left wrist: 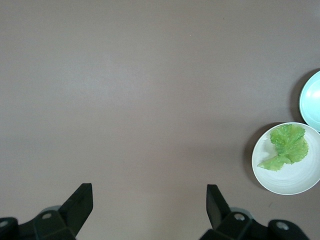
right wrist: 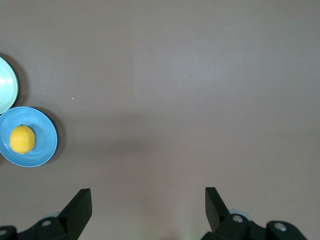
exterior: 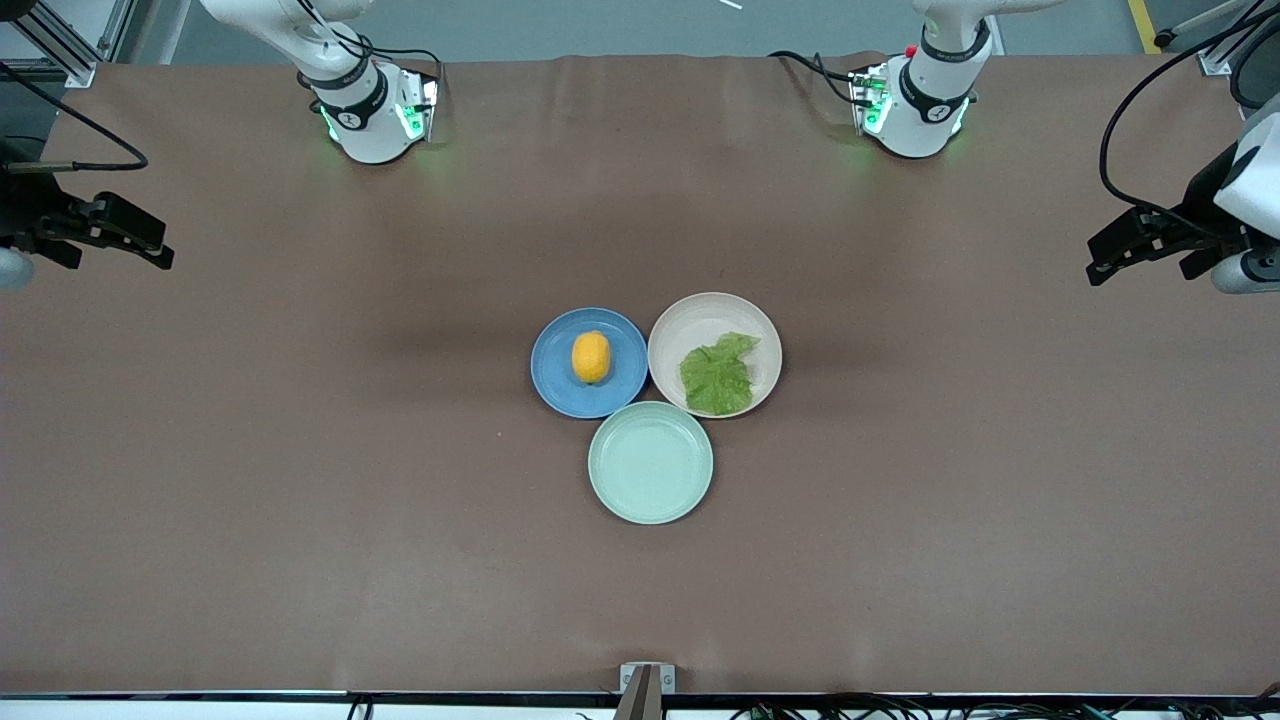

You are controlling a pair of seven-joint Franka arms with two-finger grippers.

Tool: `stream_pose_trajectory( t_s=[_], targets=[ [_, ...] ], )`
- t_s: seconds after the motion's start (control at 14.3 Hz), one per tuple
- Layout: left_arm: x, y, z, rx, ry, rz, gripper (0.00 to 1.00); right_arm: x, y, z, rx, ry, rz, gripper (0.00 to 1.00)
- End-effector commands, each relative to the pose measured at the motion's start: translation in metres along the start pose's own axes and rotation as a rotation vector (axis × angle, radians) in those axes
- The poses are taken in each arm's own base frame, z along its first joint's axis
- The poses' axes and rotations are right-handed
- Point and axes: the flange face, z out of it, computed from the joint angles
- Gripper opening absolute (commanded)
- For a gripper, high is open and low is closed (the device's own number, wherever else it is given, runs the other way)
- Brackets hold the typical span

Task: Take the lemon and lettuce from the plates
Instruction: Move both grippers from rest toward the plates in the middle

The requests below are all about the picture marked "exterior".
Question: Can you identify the green lettuce leaf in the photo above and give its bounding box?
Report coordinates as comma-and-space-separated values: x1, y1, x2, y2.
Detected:
680, 332, 761, 417

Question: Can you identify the yellow lemon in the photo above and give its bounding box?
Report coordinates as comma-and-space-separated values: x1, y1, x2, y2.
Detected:
571, 331, 612, 385

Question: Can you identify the brown table mat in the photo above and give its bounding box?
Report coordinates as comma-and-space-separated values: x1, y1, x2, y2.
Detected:
0, 52, 1280, 696

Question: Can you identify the metal base connector plate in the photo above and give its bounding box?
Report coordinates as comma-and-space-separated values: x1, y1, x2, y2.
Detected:
849, 62, 892, 137
395, 68, 442, 143

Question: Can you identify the beige plate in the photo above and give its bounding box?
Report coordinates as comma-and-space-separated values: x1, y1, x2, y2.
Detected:
647, 292, 783, 419

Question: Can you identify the blue plate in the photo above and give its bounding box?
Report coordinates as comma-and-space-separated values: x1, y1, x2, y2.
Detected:
530, 307, 649, 419

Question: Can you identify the mint green plate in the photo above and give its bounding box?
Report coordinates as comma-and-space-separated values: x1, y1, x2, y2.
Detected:
588, 401, 715, 525

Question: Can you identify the aluminium frame profile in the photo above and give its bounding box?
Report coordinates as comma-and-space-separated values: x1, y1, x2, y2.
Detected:
1197, 0, 1280, 77
0, 0, 137, 89

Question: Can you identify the black right base cable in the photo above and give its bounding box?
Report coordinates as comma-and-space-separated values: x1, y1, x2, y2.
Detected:
355, 35, 444, 86

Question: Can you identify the black base cable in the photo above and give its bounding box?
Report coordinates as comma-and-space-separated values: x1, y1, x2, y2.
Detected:
355, 35, 444, 86
767, 50, 867, 107

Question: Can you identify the black left base cable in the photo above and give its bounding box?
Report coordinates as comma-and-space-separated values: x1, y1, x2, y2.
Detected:
767, 50, 867, 107

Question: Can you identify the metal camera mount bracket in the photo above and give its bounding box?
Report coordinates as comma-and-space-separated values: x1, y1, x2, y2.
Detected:
614, 662, 677, 720

